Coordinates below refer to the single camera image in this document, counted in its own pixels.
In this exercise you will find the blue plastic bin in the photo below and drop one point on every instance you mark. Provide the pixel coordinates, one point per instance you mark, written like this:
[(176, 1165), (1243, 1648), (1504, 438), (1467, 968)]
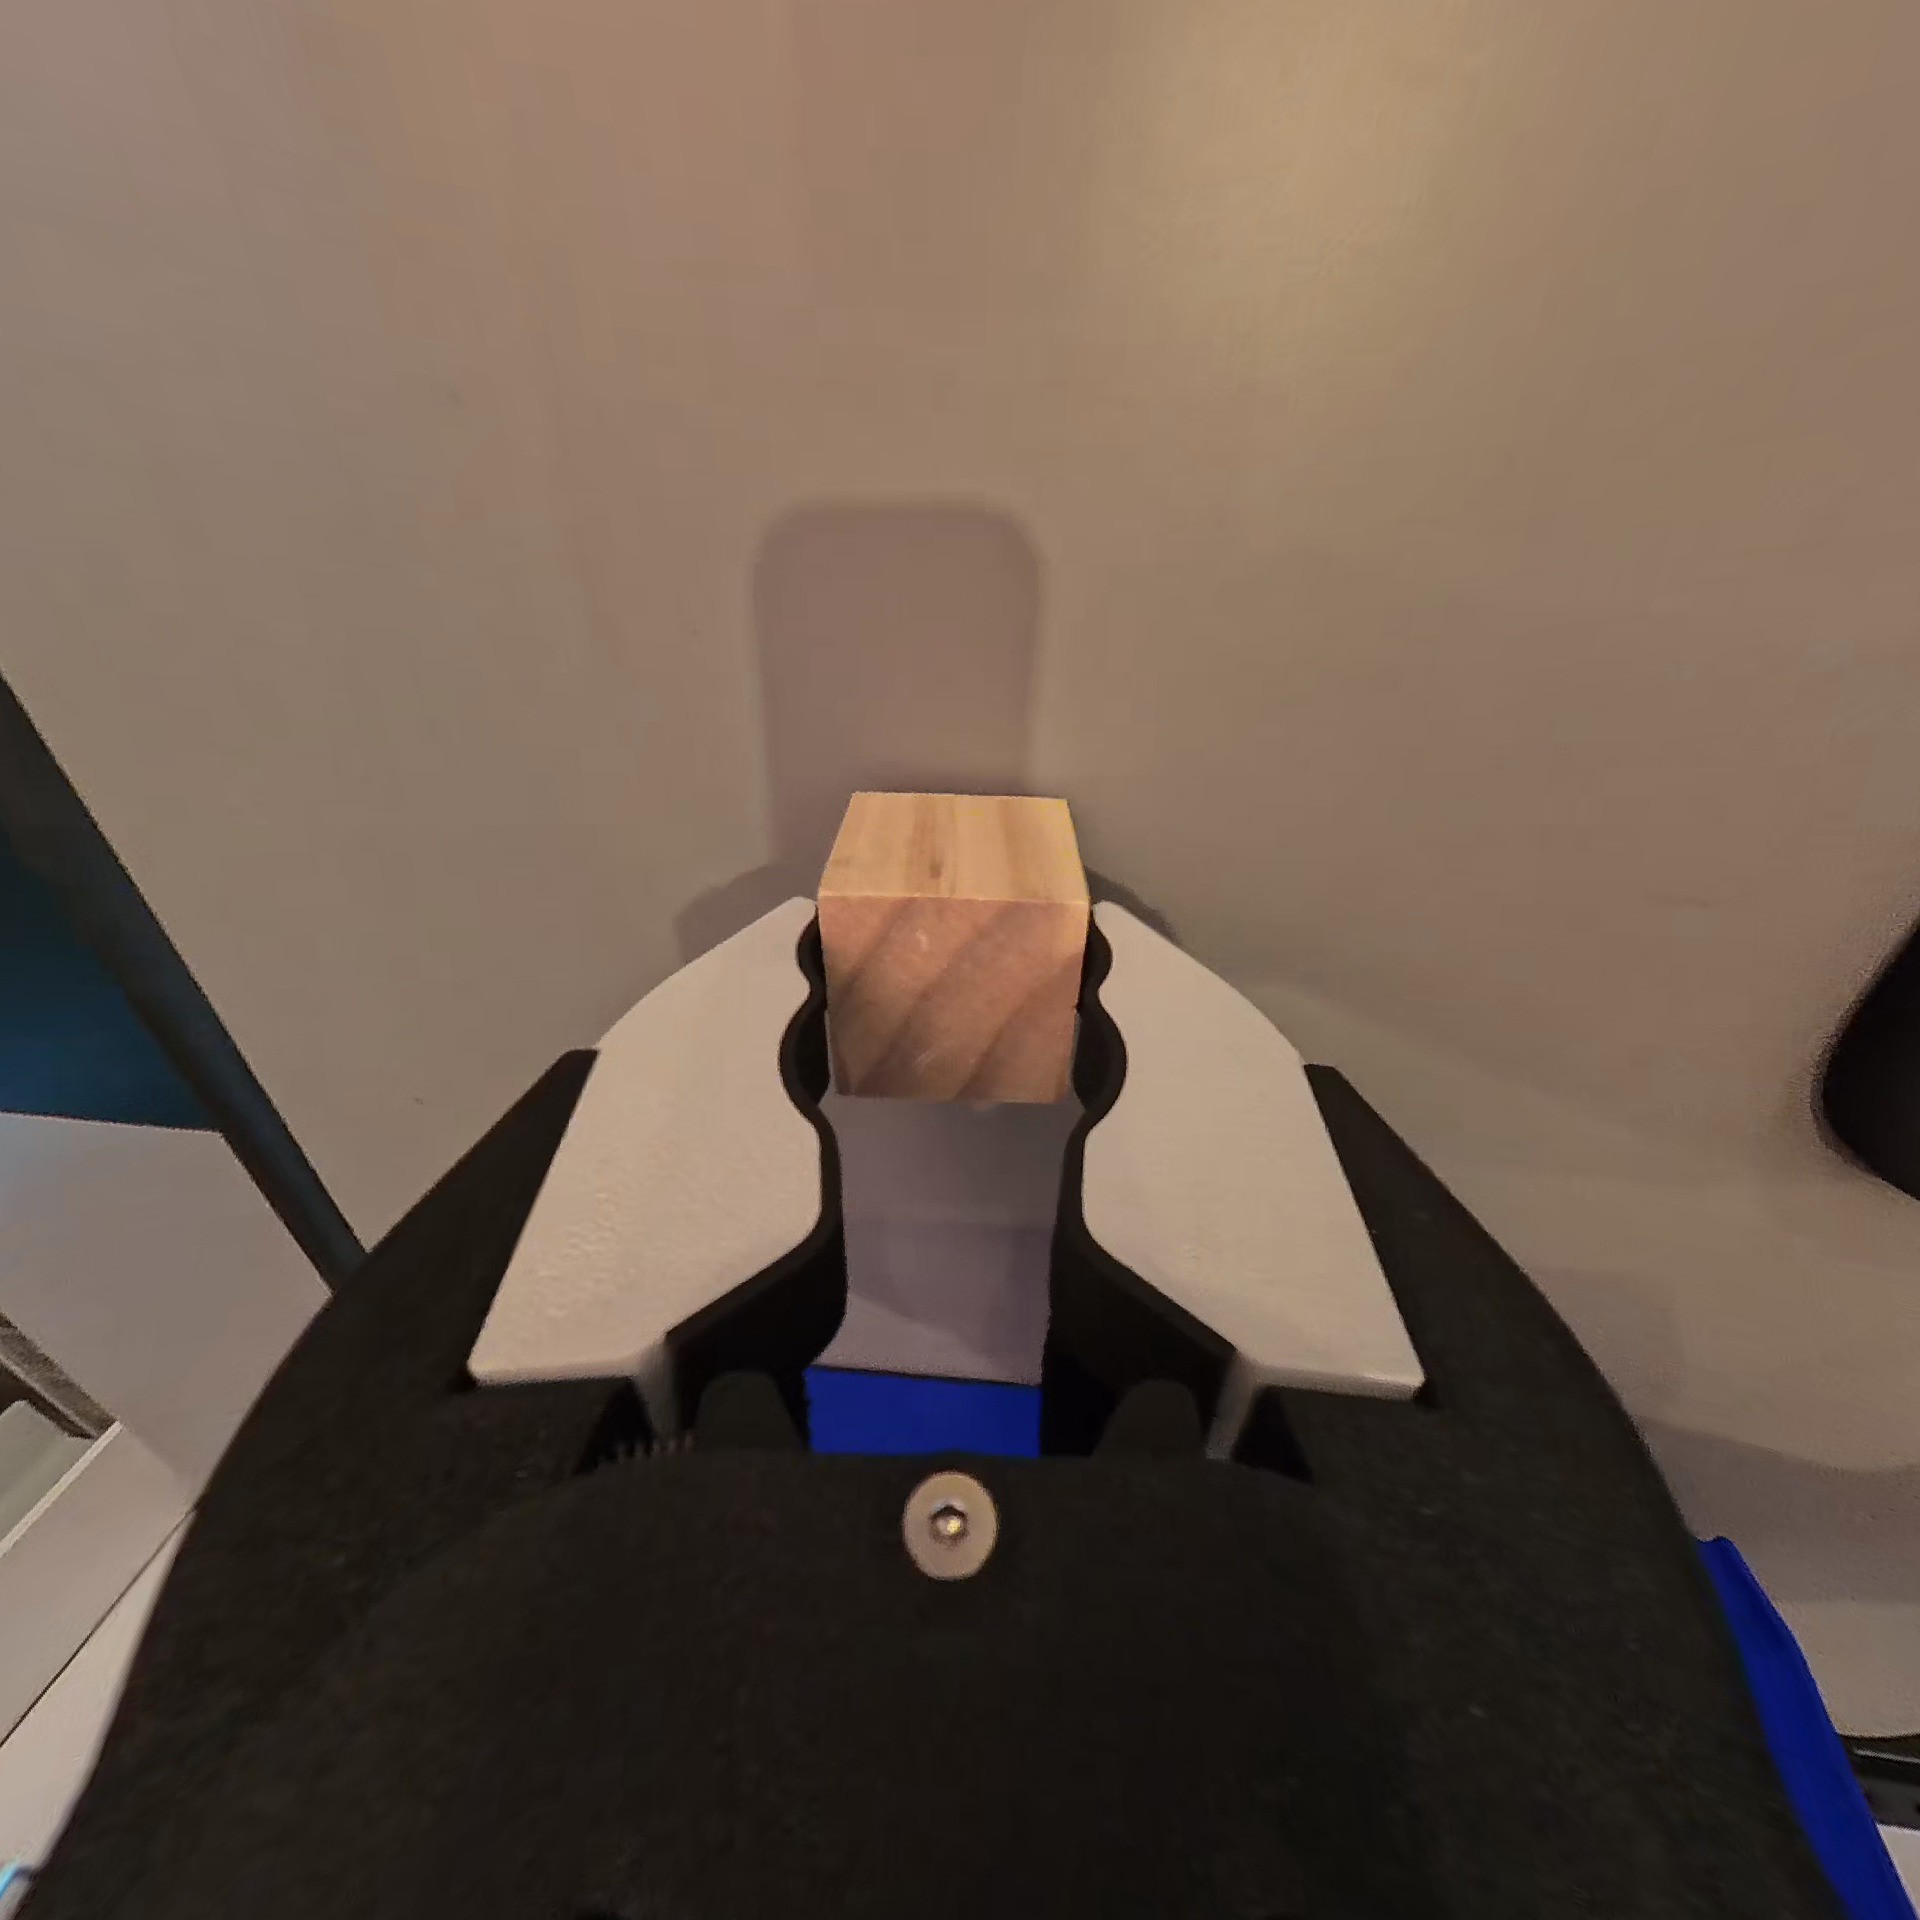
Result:
[(914, 1411)]

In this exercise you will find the wooden cube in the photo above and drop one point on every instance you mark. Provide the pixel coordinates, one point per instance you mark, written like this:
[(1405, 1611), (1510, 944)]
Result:
[(954, 961)]

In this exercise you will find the white low cabinet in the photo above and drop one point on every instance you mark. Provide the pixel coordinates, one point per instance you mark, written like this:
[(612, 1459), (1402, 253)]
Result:
[(120, 1276)]

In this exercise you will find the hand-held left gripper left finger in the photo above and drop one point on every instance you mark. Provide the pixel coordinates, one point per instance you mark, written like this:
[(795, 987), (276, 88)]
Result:
[(661, 1201)]

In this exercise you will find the black textured wrist pad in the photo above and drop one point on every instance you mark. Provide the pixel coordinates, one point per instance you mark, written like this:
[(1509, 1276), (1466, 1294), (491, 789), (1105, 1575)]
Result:
[(1875, 1065)]

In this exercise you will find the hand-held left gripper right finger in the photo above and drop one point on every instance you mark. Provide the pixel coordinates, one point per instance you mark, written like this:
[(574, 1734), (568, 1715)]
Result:
[(1243, 1201)]

